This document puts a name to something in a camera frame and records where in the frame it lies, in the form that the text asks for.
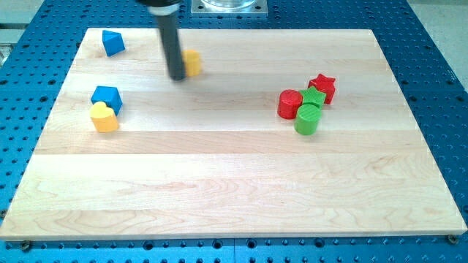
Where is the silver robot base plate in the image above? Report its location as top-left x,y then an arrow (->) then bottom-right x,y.
190,0 -> 268,16

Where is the blue triangle block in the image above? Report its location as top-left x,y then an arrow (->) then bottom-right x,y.
102,30 -> 125,57

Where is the green star block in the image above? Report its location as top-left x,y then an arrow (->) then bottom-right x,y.
299,87 -> 326,110

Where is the yellow block behind rod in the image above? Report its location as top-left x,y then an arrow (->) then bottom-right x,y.
182,50 -> 202,77

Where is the left board clamp screw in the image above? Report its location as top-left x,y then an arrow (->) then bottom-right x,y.
19,240 -> 31,252

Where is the red cylinder block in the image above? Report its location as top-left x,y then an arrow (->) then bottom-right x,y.
277,89 -> 303,119

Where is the light wooden board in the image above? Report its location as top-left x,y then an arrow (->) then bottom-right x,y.
1,28 -> 467,241

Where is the blue cube block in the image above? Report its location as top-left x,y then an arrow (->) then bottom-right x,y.
91,85 -> 123,115

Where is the red star block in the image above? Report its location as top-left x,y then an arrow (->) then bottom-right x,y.
308,73 -> 336,104

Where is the board clamp screw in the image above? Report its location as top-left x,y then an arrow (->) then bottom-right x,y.
447,235 -> 458,244
19,240 -> 31,252

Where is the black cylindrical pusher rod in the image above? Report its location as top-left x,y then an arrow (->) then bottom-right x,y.
137,0 -> 186,81

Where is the yellow heart block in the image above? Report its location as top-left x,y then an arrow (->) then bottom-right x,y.
89,102 -> 119,133

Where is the right board clamp screw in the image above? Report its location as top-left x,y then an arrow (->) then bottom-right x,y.
447,235 -> 458,244

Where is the blue perforated table plate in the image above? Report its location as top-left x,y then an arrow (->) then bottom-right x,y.
1,1 -> 467,262

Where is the green cylinder block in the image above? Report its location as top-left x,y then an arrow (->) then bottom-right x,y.
294,104 -> 321,135

